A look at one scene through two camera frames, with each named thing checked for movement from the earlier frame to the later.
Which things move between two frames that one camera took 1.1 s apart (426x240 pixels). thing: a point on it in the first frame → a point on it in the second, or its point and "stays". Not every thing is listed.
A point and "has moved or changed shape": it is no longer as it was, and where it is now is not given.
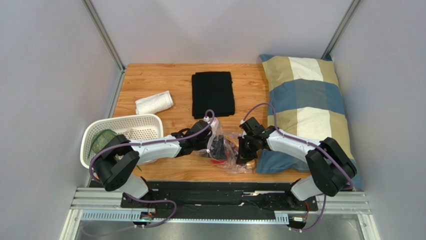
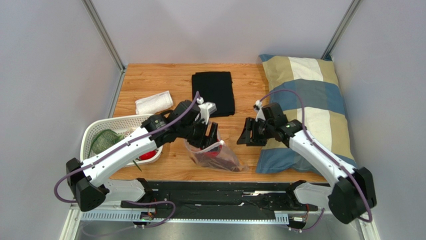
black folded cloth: [212, 90] stays
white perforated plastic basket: [138, 127] stays
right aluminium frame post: [343, 26] stays
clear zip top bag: [222, 149] has moved or changed shape
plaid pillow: [305, 96] stays
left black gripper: [218, 152] → [205, 142]
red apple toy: [215, 161] has moved or changed shape
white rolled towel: [152, 104] stays
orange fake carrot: [251, 164] → [216, 161]
